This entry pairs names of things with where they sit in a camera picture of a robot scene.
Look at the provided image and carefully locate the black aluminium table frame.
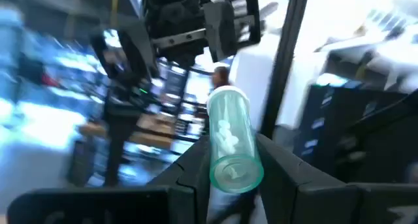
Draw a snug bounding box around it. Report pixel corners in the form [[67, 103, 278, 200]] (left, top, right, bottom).
[[259, 0, 312, 139]]

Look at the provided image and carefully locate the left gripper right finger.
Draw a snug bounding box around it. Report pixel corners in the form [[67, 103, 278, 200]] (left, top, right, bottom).
[[255, 133, 418, 224]]

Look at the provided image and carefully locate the person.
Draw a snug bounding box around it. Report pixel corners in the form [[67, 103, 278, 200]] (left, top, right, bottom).
[[211, 66, 232, 89]]

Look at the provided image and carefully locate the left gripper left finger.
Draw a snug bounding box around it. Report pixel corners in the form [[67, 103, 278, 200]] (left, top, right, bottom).
[[6, 135, 212, 224]]

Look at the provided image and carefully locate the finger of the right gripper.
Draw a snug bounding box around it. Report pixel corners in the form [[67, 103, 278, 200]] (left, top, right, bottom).
[[202, 0, 238, 63], [116, 20, 161, 82]]

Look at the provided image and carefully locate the teal pill bottle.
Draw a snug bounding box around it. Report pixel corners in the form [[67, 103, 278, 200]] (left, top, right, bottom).
[[206, 85, 265, 195]]

